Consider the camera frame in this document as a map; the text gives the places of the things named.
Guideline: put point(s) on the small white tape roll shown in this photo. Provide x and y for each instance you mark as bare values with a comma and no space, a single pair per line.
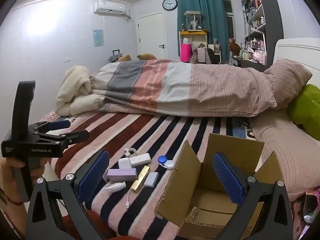
131,152

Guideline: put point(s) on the glass display case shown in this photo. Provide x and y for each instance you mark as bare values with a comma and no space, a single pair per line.
193,21

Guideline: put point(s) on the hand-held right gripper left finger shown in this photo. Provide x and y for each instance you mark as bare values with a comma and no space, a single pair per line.
96,170

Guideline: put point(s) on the cream fluffy blanket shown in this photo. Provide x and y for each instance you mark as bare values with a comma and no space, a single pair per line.
75,90

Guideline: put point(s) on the folded pink grey quilt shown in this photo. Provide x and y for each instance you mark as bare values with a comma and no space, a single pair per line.
175,87

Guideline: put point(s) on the small white bottle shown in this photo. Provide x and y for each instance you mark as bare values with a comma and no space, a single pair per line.
115,187

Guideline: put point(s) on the blue white contact lens case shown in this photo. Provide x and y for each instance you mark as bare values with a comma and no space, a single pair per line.
165,162

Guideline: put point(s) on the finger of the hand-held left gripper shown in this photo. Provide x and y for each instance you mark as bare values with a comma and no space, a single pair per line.
72,136
58,125

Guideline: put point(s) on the brown cardboard box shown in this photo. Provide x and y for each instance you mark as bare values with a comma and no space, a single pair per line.
232,150

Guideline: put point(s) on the pink striped pillow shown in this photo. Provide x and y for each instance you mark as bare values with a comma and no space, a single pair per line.
285,82
285,155

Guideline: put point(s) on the white bed headboard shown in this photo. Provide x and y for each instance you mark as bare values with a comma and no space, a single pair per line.
295,48

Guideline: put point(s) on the white mug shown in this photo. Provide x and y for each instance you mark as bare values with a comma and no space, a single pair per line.
245,55

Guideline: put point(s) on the brown plush toy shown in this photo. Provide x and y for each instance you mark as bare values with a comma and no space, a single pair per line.
234,46

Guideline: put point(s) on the striped fleece blanket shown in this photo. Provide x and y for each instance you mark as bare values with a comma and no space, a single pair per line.
140,135

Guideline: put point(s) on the white earbuds case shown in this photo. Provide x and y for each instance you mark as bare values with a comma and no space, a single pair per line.
124,163

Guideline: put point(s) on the green plush toy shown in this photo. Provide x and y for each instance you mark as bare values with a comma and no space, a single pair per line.
306,110

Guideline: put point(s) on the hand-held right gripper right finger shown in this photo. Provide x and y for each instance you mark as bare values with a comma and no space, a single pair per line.
226,178

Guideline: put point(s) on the printed bed sheet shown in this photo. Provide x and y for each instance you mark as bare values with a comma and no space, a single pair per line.
243,128

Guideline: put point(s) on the white rectangular case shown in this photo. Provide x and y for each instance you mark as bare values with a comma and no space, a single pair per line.
141,159

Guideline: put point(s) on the dark bookshelf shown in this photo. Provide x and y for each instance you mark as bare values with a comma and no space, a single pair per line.
268,10

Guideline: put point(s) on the white door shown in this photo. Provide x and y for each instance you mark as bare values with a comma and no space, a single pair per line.
151,35

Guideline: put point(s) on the person's left hand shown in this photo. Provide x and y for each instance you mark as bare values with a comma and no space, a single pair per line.
11,172

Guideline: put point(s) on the pink gift bag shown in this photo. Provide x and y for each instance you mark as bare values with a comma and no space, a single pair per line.
186,52

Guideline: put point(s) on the white air conditioner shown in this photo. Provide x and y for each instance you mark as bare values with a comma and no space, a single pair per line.
108,7

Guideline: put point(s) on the gold bar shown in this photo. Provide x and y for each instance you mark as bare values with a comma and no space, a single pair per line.
141,177

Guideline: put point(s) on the brown teddy bear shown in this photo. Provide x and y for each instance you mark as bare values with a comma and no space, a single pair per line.
147,56
124,58

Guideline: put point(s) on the blue wall poster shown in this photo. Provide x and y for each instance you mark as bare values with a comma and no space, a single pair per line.
98,38

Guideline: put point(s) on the round wall clock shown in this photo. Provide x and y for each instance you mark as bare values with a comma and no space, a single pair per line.
170,4

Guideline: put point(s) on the yellow shelf rack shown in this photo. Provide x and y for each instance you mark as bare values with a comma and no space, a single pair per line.
193,33

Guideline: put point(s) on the person's left forearm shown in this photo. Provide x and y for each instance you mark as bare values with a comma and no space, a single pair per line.
11,220

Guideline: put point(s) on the teal curtain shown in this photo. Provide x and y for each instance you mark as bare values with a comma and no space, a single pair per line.
200,7

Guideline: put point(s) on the purple rectangular box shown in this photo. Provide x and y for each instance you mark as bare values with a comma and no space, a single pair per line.
122,174

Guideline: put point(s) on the dark suitcase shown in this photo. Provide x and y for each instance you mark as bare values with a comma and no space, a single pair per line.
114,56

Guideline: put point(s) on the small lavender box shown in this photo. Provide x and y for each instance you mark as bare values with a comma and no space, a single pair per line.
151,179

